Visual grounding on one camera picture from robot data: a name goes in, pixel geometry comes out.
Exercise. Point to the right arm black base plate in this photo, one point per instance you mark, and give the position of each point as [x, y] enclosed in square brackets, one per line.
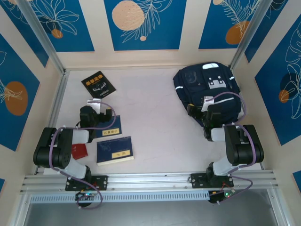
[198, 180]

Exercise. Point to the navy blue backpack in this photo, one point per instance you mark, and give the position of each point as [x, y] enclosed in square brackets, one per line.
[200, 80]

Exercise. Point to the thick blue book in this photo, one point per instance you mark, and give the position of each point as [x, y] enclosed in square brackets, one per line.
[115, 150]

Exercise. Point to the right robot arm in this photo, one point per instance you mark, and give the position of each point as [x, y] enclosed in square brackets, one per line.
[244, 150]

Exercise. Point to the thin blue book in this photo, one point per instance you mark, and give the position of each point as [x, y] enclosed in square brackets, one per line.
[116, 128]

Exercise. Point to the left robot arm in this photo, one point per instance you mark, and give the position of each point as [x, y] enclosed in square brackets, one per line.
[58, 153]

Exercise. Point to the blue floral wall panel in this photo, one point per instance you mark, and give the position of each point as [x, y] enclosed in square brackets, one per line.
[70, 26]
[145, 26]
[14, 94]
[221, 23]
[282, 94]

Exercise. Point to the grey metal sheet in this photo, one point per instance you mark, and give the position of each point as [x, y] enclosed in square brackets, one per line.
[150, 214]

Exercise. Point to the aluminium table side rail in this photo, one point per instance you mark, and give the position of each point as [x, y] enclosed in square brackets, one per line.
[261, 164]
[58, 101]

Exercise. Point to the aluminium mounting rail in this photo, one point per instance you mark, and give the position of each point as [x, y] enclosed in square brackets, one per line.
[145, 181]

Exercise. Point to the red wallet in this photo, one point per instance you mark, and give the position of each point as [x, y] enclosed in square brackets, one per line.
[80, 151]

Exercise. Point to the aluminium corner post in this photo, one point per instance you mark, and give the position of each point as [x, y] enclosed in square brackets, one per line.
[249, 33]
[42, 37]

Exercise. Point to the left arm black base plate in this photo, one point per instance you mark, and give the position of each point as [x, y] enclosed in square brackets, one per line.
[101, 182]

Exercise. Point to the black book yellow title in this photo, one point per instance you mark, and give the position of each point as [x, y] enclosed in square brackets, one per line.
[98, 84]

